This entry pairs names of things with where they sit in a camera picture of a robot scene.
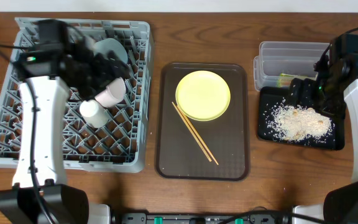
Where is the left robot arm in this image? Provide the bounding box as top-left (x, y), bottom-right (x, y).
top-left (0, 35), bottom-right (129, 223)

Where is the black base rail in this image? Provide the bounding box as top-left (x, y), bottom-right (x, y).
top-left (111, 207), bottom-right (325, 224)

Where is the light blue bowl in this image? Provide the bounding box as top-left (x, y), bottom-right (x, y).
top-left (94, 38), bottom-right (128, 63)

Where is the white cup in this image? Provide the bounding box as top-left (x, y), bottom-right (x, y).
top-left (80, 100), bottom-right (109, 128)

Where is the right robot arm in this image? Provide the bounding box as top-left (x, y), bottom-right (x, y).
top-left (293, 53), bottom-right (358, 223)

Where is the yellow green snack wrapper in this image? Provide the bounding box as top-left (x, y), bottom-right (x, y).
top-left (276, 73), bottom-right (307, 88)

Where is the pile of rice waste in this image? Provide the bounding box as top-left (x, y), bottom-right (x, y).
top-left (264, 99), bottom-right (335, 142)

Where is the brown serving tray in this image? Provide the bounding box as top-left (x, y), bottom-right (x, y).
top-left (156, 63), bottom-right (250, 181)

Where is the clear plastic waste bin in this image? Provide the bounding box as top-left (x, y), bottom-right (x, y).
top-left (254, 41), bottom-right (329, 91)

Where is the black waste tray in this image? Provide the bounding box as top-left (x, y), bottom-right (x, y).
top-left (257, 86), bottom-right (345, 151)

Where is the pink-rimmed white bowl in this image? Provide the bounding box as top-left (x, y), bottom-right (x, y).
top-left (95, 78), bottom-right (126, 108)

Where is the yellow round plate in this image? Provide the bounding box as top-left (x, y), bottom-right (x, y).
top-left (175, 70), bottom-right (231, 121)

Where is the grey plastic dish rack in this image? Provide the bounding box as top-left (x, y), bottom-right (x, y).
top-left (0, 19), bottom-right (154, 173)

